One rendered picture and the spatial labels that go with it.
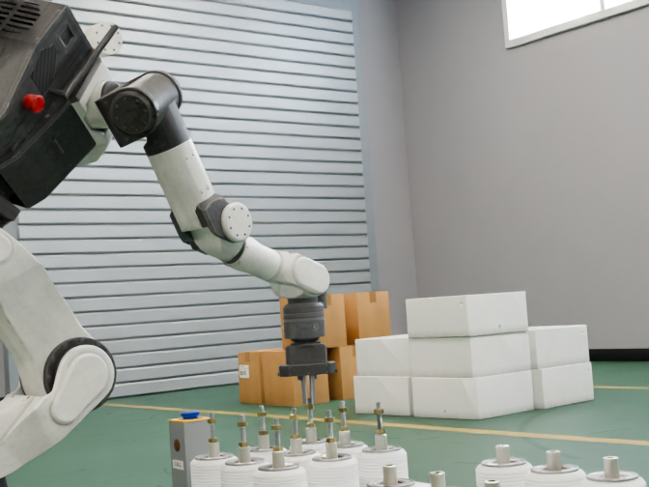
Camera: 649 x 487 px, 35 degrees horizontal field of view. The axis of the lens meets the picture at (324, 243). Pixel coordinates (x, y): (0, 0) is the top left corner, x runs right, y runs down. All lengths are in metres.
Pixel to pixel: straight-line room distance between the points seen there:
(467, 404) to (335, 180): 4.17
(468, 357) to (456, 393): 0.18
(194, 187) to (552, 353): 3.21
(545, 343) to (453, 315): 0.52
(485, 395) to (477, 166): 4.19
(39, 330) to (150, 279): 5.50
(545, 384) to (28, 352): 3.27
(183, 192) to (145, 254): 5.49
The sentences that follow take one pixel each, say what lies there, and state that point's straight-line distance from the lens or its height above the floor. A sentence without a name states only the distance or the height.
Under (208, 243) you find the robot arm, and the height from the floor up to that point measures 0.67.
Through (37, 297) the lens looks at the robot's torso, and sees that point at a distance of 2.00.
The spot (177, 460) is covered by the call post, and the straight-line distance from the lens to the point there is 2.27.
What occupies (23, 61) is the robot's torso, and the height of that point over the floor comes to 1.00.
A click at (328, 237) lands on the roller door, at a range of 8.38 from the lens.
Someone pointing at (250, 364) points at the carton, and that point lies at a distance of 6.09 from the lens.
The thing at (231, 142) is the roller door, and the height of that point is 1.82.
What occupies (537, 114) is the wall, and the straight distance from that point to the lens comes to 8.20.
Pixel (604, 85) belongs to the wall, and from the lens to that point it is 7.83.
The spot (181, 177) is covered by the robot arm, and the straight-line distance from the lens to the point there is 1.97.
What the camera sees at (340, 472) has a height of 0.23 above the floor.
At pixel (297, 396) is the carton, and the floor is 0.05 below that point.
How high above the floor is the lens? 0.53
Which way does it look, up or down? 3 degrees up
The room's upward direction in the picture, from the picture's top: 4 degrees counter-clockwise
